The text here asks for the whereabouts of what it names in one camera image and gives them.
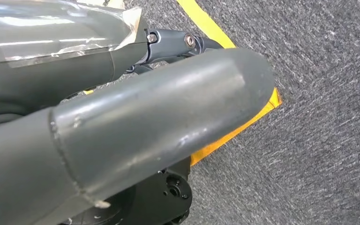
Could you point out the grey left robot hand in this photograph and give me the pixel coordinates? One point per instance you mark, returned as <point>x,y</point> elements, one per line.
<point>136,124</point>

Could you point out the black robot leg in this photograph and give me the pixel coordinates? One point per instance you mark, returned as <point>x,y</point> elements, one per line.
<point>155,198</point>

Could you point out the yellow floor tape square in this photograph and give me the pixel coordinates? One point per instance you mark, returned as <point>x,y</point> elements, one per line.
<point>211,28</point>

